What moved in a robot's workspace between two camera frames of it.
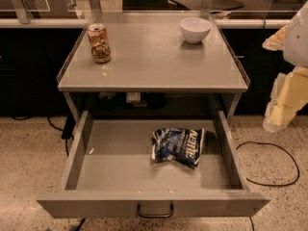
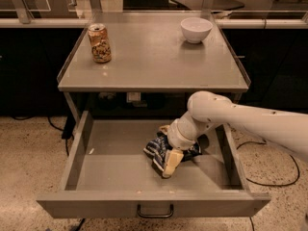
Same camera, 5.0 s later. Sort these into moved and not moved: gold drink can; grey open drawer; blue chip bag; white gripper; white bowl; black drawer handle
Moved: blue chip bag; white gripper
Not moved: grey open drawer; white bowl; gold drink can; black drawer handle
